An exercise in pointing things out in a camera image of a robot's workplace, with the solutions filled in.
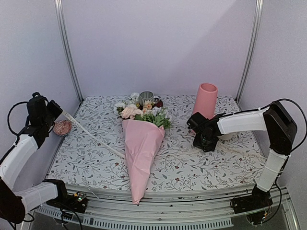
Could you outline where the pink patterned ball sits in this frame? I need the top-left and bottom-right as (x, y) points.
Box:
(53, 120), (72, 137)

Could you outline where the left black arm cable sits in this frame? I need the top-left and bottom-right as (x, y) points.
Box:
(6, 101), (29, 139)

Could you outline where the right aluminium frame post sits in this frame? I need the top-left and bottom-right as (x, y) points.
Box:
(235, 0), (263, 104)

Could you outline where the tall pink vase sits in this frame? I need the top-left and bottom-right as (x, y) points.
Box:
(192, 83), (218, 119)

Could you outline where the cream ceramic mug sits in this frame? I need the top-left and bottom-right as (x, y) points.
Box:
(218, 133), (234, 140)

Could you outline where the aluminium frame post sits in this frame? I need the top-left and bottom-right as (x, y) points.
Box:
(235, 0), (263, 104)
(54, 0), (84, 103)

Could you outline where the striped grey ceramic cup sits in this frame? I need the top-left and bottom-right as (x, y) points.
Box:
(139, 91), (155, 106)

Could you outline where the left aluminium frame post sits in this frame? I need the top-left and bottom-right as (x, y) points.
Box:
(54, 0), (84, 103)

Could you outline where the pink flower bouquet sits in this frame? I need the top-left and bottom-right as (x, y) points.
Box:
(114, 93), (171, 205)

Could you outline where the floral patterned table mat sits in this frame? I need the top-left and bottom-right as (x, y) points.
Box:
(47, 95), (266, 192)

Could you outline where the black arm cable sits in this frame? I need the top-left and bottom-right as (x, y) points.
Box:
(6, 101), (29, 139)
(271, 98), (306, 154)

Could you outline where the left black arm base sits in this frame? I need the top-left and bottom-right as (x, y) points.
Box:
(47, 184), (88, 214)

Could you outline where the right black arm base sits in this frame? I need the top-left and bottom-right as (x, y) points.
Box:
(230, 186), (273, 225)

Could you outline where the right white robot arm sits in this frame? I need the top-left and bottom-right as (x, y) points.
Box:
(187, 100), (297, 209)

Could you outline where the cream printed ribbon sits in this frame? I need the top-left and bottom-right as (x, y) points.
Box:
(62, 110), (125, 159)

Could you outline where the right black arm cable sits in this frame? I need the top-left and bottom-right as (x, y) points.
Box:
(271, 98), (306, 154)

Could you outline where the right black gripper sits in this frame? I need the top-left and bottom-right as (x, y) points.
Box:
(193, 132), (219, 151)

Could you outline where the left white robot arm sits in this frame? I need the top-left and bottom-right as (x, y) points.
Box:
(0, 92), (71, 224)

